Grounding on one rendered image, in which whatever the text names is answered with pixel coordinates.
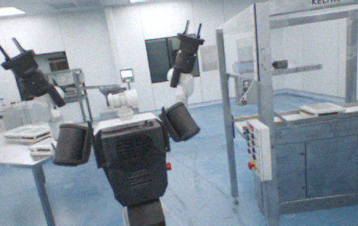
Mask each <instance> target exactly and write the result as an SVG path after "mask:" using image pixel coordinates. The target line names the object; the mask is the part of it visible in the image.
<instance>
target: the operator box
mask: <svg viewBox="0 0 358 226"><path fill-rule="evenodd" d="M250 124H251V125H252V126H253V127H254V131H252V130H251V129H250ZM247 129H249V134H247V135H249V137H250V140H249V142H250V146H251V147H249V148H250V154H249V155H250V164H251V165H252V161H253V160H254V158H253V154H255V157H256V160H254V161H255V165H256V171H254V168H253V167H252V170H253V171H254V172H255V174H256V175H257V176H258V179H259V180H260V181H265V180H272V173H273V169H272V167H271V155H270V143H269V140H271V134H270V133H269V128H268V127H267V126H265V125H264V124H263V123H261V122H259V121H258V120H257V119H250V120H247ZM250 133H254V143H255V144H256V145H254V146H253V145H252V143H251V141H252V140H253V139H252V138H251V134H250ZM252 147H254V149H255V151H256V152H257V153H256V152H255V153H253V151H252ZM258 170H259V171H260V173H259V172H258Z"/></svg>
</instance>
